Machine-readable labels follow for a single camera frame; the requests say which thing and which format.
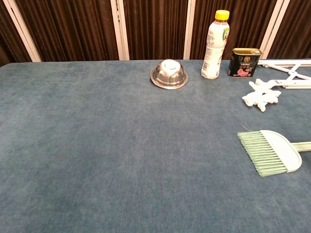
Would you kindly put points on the white paper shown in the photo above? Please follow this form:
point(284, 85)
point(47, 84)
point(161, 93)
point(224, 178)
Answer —
point(261, 95)

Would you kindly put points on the mint green hand brush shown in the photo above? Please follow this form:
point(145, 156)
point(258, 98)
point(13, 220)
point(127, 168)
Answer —
point(279, 153)

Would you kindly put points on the upturned stainless steel bowl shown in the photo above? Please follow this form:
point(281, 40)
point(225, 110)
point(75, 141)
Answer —
point(169, 74)

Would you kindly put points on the blue velvet tablecloth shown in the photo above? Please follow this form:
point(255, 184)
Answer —
point(97, 145)

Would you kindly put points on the white yellow-capped drink bottle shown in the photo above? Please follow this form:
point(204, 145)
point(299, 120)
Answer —
point(213, 48)

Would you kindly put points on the black luncheon meat can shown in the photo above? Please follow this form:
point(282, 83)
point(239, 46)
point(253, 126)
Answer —
point(243, 64)

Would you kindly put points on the brown pleated curtain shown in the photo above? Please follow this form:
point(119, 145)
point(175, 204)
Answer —
point(73, 29)

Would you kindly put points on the white folding plastic rack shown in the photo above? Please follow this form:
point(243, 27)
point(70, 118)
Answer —
point(294, 72)

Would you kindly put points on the white screen frame post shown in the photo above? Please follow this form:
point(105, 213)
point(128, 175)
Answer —
point(120, 29)
point(189, 29)
point(273, 26)
point(23, 29)

